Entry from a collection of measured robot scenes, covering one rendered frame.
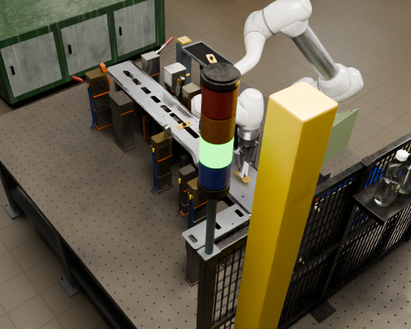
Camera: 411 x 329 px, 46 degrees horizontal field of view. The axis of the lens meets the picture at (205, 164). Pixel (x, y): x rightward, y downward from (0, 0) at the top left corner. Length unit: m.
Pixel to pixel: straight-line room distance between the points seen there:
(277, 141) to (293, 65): 4.03
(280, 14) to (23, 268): 2.12
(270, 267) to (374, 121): 3.33
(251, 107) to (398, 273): 1.07
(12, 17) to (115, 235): 2.54
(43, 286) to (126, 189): 0.89
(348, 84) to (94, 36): 2.54
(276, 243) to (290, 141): 0.31
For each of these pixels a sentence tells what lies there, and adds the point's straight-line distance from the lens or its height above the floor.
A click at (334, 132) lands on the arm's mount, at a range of 2.69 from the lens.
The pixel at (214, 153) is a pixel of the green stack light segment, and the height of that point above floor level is 1.91.
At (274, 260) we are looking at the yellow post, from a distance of 1.22.
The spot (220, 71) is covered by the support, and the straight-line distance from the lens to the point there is 0.87.
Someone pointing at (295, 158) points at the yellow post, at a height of 1.90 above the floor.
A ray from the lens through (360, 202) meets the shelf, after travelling 1.61.
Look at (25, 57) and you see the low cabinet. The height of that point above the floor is 0.46.
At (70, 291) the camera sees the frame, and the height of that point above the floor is 0.01.
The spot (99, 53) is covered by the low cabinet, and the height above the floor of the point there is 0.24.
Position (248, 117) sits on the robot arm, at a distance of 1.91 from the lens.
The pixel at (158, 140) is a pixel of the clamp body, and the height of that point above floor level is 1.05.
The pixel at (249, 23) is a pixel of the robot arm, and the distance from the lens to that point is 2.35.
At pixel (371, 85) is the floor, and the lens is 4.94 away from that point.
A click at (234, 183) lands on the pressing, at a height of 1.00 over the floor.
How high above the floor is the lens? 2.54
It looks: 43 degrees down
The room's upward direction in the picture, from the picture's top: 3 degrees clockwise
